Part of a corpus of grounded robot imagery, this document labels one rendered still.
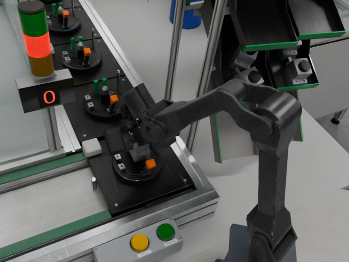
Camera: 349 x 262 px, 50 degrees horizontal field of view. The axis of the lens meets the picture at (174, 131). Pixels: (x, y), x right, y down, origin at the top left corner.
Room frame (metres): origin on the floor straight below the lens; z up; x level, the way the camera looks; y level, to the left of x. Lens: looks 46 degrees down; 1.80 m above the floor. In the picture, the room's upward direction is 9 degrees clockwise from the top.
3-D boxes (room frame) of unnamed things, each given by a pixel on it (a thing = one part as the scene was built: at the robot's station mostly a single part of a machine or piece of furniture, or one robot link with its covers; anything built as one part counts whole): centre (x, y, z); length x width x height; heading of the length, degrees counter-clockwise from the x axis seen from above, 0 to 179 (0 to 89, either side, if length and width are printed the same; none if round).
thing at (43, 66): (0.64, 0.31, 1.28); 0.05 x 0.05 x 0.05
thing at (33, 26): (0.64, 0.31, 1.38); 0.05 x 0.05 x 0.05
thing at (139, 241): (0.42, 0.04, 0.96); 0.04 x 0.04 x 0.02
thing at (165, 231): (0.46, -0.02, 0.96); 0.04 x 0.04 x 0.02
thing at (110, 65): (1.06, 0.37, 1.01); 0.24 x 0.24 x 0.13; 34
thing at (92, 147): (0.67, 0.22, 0.97); 0.05 x 0.05 x 0.04; 34
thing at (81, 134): (0.86, 0.23, 1.01); 0.24 x 0.24 x 0.13; 34
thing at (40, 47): (0.64, 0.31, 1.33); 0.05 x 0.05 x 0.05
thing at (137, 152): (0.65, 0.09, 1.06); 0.08 x 0.04 x 0.07; 34
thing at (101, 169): (0.64, 0.09, 0.96); 0.24 x 0.24 x 0.02; 34
